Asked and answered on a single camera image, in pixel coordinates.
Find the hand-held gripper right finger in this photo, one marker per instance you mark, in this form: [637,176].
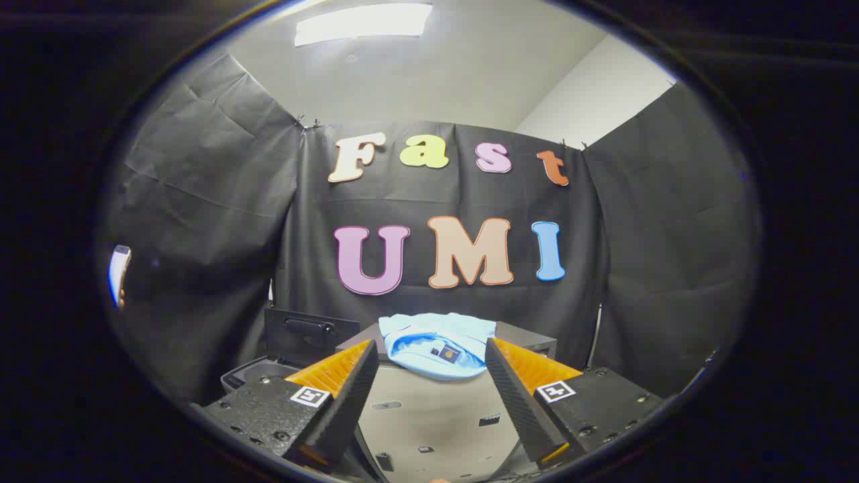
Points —
[520,402]

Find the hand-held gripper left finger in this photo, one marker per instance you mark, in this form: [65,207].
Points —
[345,402]

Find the light blue shirt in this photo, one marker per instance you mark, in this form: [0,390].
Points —
[429,349]

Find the white stand pole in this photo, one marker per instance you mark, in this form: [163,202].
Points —
[596,335]

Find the black backdrop cloth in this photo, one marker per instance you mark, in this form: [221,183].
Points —
[201,201]

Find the white flat object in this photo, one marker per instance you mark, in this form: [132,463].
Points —
[119,268]

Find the ceiling light panel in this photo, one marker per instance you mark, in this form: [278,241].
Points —
[362,21]

